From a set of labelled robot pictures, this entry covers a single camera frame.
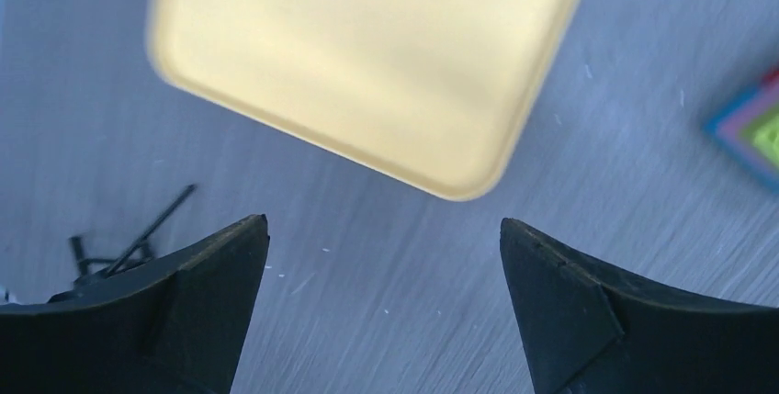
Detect colourful toy brick block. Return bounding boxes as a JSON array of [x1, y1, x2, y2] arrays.
[[704, 68, 778, 191]]

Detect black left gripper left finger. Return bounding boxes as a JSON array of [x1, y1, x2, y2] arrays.
[[1, 215, 270, 393]]

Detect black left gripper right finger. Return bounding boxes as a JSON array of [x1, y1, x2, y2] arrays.
[[500, 219, 778, 393]]

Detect yellow plastic tray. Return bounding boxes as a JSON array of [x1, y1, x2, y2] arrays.
[[146, 0, 581, 201]]

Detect black microphone tripod stand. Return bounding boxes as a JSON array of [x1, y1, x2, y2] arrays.
[[68, 184, 198, 288]]

